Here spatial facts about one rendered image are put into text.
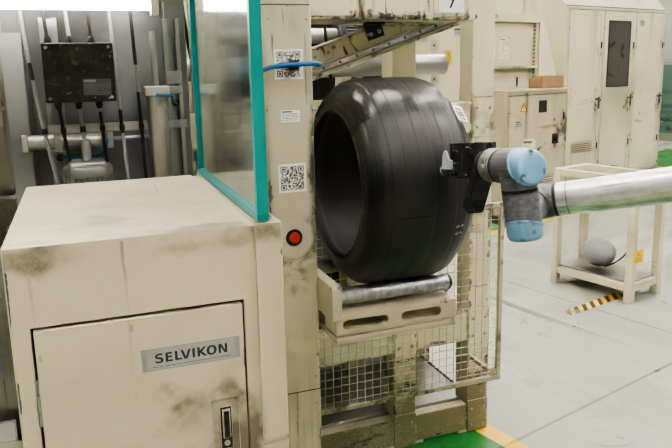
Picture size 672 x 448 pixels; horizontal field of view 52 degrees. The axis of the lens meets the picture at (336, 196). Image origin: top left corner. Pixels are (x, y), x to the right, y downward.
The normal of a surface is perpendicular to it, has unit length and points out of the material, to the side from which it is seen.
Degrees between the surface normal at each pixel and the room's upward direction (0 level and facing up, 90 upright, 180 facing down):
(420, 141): 63
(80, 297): 90
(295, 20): 90
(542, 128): 90
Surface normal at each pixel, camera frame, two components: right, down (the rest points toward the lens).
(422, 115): 0.25, -0.54
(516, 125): 0.58, 0.15
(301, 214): 0.35, 0.17
